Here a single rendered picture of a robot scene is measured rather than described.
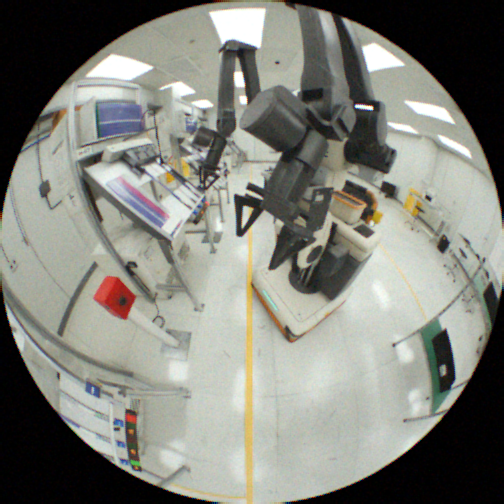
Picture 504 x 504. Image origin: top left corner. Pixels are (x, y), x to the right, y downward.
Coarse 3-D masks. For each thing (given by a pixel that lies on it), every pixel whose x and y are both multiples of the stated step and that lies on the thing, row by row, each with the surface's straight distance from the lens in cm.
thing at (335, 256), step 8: (288, 248) 70; (328, 248) 79; (336, 248) 74; (344, 248) 77; (296, 256) 67; (328, 256) 71; (336, 256) 70; (344, 256) 75; (320, 264) 77; (328, 264) 73; (336, 264) 73; (328, 272) 75
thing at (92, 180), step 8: (88, 176) 104; (96, 184) 99; (104, 192) 96; (112, 192) 93; (112, 200) 93; (120, 200) 90; (120, 208) 91; (128, 208) 87; (128, 216) 90; (136, 216) 86; (144, 224) 86; (152, 224) 85; (152, 232) 86; (160, 232) 83; (168, 240) 84
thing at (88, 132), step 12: (84, 84) 133; (96, 84) 140; (108, 84) 146; (120, 84) 155; (132, 84) 167; (84, 108) 129; (144, 108) 160; (84, 120) 125; (144, 120) 161; (84, 132) 123; (96, 132) 115; (132, 132) 139; (84, 144) 108; (84, 156) 110; (204, 192) 145; (204, 228) 163; (168, 252) 84; (216, 252) 176; (156, 288) 125; (168, 288) 117; (180, 288) 112
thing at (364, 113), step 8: (360, 112) 36; (368, 112) 36; (360, 120) 35; (368, 120) 35; (360, 128) 35; (368, 128) 35; (352, 136) 38; (360, 136) 37; (368, 136) 35; (368, 144) 36
